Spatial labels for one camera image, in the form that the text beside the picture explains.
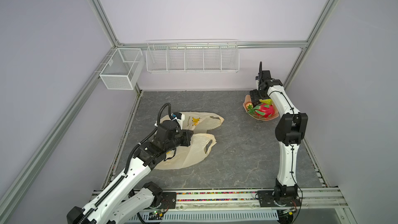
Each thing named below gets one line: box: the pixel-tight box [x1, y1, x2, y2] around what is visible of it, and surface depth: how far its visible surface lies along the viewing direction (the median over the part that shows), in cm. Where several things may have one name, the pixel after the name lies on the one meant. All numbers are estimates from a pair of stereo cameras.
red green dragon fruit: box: [247, 102, 275, 118], surface depth 101 cm
